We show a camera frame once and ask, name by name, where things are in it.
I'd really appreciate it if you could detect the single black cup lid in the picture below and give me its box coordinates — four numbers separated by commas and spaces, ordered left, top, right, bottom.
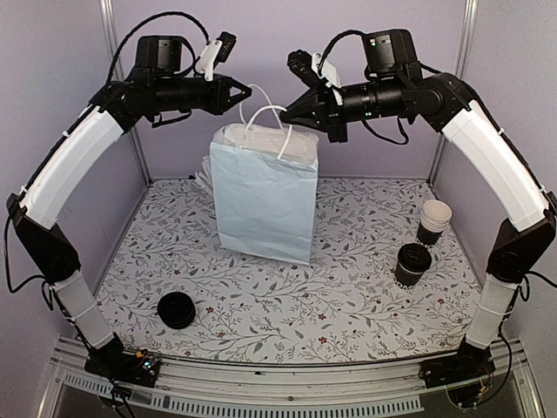
398, 243, 432, 273

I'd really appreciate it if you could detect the bundle of wrapped straws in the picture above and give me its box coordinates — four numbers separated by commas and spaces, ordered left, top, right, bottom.
195, 155, 213, 195

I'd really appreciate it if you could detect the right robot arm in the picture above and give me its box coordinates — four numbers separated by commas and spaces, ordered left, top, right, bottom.
279, 29, 556, 381

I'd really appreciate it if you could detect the single black paper cup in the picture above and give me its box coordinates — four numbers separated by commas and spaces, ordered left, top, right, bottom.
394, 263, 424, 289

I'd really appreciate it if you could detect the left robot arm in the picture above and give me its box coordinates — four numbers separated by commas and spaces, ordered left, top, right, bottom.
6, 31, 252, 378

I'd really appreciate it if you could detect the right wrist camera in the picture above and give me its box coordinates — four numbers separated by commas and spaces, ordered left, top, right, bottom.
287, 50, 341, 90

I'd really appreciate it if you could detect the stack of paper cups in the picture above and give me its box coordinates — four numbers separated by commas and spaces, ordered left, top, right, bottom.
416, 199, 453, 246

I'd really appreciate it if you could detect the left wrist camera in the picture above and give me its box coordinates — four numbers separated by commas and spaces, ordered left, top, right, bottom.
194, 31, 237, 82

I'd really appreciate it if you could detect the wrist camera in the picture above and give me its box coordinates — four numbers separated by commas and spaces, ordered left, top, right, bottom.
194, 31, 237, 82
287, 50, 341, 90

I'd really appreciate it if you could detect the right aluminium frame post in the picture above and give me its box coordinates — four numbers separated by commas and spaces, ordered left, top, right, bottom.
427, 0, 479, 187

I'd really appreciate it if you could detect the stack of black lids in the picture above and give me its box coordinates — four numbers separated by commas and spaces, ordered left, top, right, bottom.
157, 292, 196, 330

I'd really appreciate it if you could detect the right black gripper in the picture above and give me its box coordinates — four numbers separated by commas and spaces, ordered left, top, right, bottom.
276, 76, 405, 144

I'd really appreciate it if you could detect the left aluminium frame post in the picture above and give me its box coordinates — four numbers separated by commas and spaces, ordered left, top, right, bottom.
98, 0, 152, 185

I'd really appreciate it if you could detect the front aluminium rail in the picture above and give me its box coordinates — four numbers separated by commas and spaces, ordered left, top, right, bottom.
40, 354, 545, 417

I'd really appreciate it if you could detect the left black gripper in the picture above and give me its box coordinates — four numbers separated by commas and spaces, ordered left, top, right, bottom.
154, 73, 255, 115

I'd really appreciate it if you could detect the light blue paper bag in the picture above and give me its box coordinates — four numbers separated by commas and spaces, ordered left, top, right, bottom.
208, 118, 319, 265

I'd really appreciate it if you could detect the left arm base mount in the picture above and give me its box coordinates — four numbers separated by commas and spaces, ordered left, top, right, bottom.
84, 349, 161, 388

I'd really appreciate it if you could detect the aluminium frame post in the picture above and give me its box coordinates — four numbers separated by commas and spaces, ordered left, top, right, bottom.
98, 0, 152, 185
427, 0, 479, 187

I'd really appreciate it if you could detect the floral table mat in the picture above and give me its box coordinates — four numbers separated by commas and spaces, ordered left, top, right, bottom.
97, 179, 480, 364

